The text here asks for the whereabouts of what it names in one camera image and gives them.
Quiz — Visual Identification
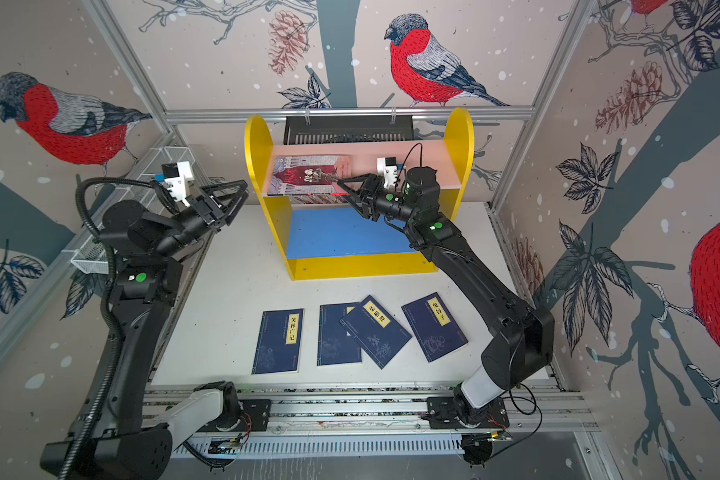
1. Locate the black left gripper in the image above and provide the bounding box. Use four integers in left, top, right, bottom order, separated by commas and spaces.
156, 183, 248, 262

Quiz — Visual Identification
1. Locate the red silver illustrated book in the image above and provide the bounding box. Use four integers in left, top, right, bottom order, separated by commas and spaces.
267, 155, 351, 196

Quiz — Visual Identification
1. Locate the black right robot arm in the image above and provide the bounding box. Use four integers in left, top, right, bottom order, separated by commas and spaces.
337, 166, 554, 428

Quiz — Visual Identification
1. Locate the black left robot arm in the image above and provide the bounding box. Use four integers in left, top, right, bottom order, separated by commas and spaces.
40, 177, 252, 479

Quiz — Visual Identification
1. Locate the yellow blue pink bookshelf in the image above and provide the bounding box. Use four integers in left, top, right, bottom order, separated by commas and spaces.
245, 108, 475, 281

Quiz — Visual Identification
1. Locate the black slotted vent box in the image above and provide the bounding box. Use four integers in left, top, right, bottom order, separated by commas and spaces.
283, 115, 414, 145

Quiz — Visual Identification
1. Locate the navy book leftmost yellow label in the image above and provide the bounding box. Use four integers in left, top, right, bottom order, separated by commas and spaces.
251, 309, 304, 375

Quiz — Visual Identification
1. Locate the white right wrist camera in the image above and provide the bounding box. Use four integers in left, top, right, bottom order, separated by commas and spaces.
377, 157, 402, 190

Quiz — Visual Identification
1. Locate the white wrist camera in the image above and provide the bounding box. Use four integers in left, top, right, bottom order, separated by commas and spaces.
377, 157, 402, 190
154, 161, 194, 206

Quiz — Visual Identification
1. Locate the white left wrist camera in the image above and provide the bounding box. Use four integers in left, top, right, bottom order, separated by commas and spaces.
154, 161, 194, 206

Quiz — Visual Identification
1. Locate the white wire mesh tray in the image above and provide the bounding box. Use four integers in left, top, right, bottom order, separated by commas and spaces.
64, 146, 196, 274

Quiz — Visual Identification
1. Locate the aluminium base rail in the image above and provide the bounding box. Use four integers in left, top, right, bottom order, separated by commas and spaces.
174, 382, 599, 460

